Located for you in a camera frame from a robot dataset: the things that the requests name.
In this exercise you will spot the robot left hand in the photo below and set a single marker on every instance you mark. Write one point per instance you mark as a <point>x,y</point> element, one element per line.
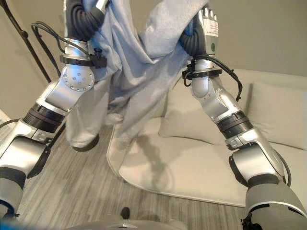
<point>78,21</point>

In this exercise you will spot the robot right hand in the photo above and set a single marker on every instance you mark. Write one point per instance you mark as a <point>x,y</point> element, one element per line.
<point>211,31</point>

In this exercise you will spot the light blue-grey garment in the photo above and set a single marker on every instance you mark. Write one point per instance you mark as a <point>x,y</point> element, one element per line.
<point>134,60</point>

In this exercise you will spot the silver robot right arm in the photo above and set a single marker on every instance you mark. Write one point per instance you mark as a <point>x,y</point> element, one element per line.
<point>254,163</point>

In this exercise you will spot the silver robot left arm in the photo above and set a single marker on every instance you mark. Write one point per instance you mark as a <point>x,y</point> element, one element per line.
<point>72,82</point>

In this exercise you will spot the cream sofa cushion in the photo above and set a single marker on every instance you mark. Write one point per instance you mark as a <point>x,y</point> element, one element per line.
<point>189,122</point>
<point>275,115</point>

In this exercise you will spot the cream fabric sofa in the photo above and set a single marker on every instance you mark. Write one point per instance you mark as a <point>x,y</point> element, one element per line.
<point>192,172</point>

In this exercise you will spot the black left wrist clamp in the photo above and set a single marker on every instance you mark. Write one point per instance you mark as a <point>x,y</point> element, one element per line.
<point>79,61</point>

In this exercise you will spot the black wrist clamp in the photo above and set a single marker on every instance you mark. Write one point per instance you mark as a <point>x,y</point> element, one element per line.
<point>204,73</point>
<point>79,61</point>

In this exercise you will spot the black right wrist clamp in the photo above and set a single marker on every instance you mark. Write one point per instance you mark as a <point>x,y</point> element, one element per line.
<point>204,73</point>

